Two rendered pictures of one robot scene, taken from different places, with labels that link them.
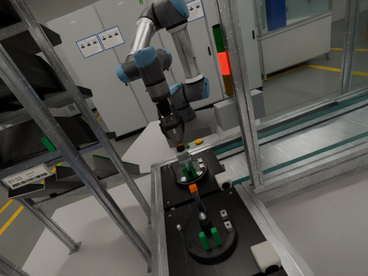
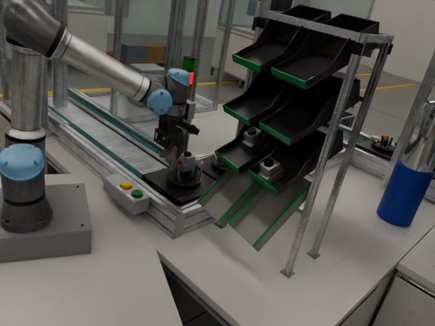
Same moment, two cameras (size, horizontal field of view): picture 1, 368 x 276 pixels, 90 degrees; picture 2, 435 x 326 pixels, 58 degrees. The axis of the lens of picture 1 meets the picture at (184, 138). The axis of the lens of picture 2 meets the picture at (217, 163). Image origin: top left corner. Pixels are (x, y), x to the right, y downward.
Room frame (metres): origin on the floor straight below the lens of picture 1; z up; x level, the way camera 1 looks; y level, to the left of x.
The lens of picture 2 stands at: (1.54, 1.01, 1.74)
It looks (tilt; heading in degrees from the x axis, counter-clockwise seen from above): 26 degrees down; 220
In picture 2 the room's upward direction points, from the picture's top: 11 degrees clockwise
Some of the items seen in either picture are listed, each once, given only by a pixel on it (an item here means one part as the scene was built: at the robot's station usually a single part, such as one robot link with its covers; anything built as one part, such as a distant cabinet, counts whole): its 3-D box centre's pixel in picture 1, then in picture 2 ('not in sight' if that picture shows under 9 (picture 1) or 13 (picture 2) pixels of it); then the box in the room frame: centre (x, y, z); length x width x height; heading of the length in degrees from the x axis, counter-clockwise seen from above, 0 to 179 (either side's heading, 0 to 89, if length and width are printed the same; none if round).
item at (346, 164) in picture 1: (269, 161); (144, 162); (0.54, -0.28, 0.91); 0.84 x 0.28 x 0.10; 90
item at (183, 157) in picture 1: (183, 156); (188, 160); (0.55, 0.02, 1.06); 0.08 x 0.04 x 0.07; 0
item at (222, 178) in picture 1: (223, 181); not in sight; (0.46, -0.07, 0.97); 0.05 x 0.05 x 0.04; 0
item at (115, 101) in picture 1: (109, 81); not in sight; (3.85, 0.96, 1.12); 0.80 x 0.54 x 2.25; 86
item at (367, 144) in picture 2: not in sight; (385, 141); (-0.77, 0.30, 1.01); 0.24 x 0.24 x 0.13; 0
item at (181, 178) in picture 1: (189, 172); (184, 178); (0.56, 0.02, 0.98); 0.14 x 0.14 x 0.02
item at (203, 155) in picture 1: (191, 175); (183, 182); (0.56, 0.02, 0.96); 0.24 x 0.24 x 0.02; 0
